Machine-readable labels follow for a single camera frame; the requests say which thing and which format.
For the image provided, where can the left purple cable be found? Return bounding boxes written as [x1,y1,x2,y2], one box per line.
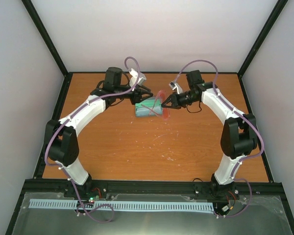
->
[44,56,142,223]

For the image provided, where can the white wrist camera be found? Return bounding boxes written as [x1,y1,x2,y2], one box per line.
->
[129,69,147,87]
[169,82,183,94]

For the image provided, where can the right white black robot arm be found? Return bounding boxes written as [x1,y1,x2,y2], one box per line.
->
[161,70,258,198]

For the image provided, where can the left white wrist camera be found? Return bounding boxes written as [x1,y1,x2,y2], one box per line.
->
[129,69,147,87]

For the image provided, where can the black aluminium frame rail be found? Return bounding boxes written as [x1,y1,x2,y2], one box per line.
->
[22,179,285,199]

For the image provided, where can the red transparent sunglasses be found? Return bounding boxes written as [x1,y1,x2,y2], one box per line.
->
[135,90,170,121]

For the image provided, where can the light blue slotted cable duct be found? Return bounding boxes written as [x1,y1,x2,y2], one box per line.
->
[28,199,214,213]

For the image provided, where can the purple cable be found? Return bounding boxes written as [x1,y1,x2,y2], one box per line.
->
[173,60,265,219]
[44,56,142,223]

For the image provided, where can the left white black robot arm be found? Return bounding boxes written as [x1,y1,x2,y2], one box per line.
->
[44,67,153,197]

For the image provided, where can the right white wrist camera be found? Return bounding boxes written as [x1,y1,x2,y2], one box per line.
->
[169,82,183,94]

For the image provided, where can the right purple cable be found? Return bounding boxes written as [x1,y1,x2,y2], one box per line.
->
[173,60,265,219]

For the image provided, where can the grey glasses case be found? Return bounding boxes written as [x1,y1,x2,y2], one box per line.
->
[135,97,163,118]

